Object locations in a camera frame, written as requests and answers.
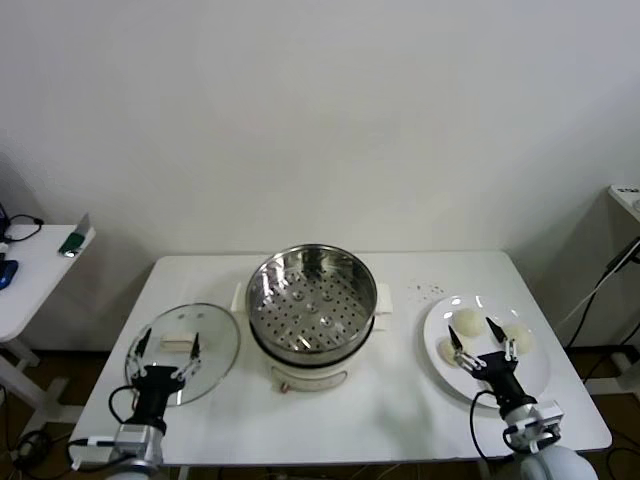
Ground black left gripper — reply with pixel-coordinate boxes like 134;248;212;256
124;328;203;427

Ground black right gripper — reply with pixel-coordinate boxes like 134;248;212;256
448;317;539;410

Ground white steamed baozi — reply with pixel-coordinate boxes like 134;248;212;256
457;308;487;339
501;323;536;355
437;337;459;366

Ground glass lid with beige handle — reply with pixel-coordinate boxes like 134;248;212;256
124;302;242;407

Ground steel perforated steamer basket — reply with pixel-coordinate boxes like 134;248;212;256
245;243;379;362

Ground large white plate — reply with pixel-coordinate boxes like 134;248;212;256
422;294;552;411

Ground dark crumbs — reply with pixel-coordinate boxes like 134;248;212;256
407;282;446;301

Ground white stand base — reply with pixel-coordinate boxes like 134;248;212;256
582;344;640;396

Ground white electric cooker base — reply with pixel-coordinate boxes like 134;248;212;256
232;281;394;396

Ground green and white small device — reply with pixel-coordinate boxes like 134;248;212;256
58;213;96;258

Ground white side table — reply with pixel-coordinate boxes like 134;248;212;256
0;223;96;441

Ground blue object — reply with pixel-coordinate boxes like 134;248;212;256
0;259;20;290

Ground white cabinet with label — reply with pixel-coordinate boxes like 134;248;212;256
607;183;640;224

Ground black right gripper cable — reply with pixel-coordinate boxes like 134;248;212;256
468;389;514;459

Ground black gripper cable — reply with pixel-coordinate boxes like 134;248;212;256
107;384;146;427
468;389;514;459

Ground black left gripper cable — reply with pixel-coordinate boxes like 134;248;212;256
107;384;146;427

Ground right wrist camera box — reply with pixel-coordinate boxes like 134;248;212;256
532;399;565;436

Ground black floor cables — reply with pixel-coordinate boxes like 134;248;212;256
0;384;76;476

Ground black cable on side table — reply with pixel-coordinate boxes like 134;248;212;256
0;202;45;246

